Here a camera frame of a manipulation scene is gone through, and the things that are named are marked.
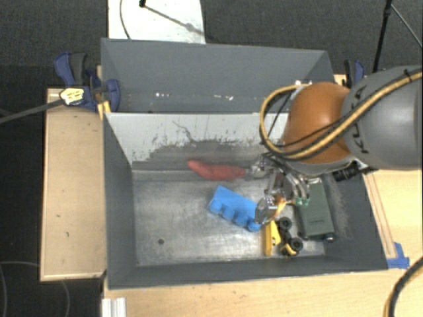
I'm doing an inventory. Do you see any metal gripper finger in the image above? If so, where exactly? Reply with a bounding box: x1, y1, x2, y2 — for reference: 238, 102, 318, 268
254, 196, 278, 226

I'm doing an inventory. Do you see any yellow toy truck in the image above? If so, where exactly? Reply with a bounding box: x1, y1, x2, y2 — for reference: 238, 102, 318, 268
263, 216, 305, 258

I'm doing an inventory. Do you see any blue studded block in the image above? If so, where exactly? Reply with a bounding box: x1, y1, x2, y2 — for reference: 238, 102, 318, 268
206, 185, 262, 234

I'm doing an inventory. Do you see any red long soft object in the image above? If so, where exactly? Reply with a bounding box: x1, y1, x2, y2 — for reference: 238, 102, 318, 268
186, 158, 247, 182

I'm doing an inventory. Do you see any grey metal bin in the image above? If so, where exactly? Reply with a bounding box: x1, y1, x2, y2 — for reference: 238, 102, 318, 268
100, 37, 389, 291

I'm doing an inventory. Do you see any pale wood board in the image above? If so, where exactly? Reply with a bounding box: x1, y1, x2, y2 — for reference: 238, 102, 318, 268
39, 87, 108, 283

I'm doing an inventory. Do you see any black cylinder on white bracket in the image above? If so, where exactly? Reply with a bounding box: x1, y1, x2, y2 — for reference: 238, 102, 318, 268
331, 162, 368, 182

